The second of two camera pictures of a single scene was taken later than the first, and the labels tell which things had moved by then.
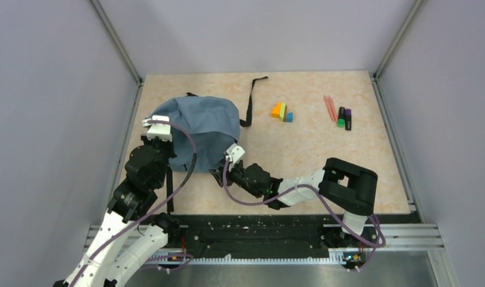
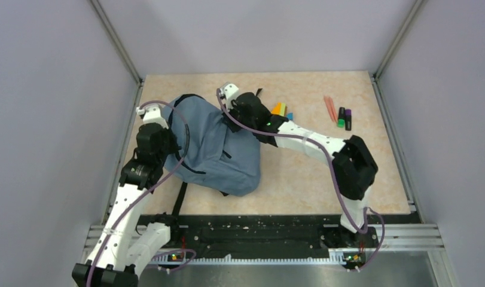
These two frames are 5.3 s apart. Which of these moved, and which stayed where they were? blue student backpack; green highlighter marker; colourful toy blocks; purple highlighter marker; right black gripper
Moved: right black gripper; blue student backpack
Stayed: purple highlighter marker; colourful toy blocks; green highlighter marker
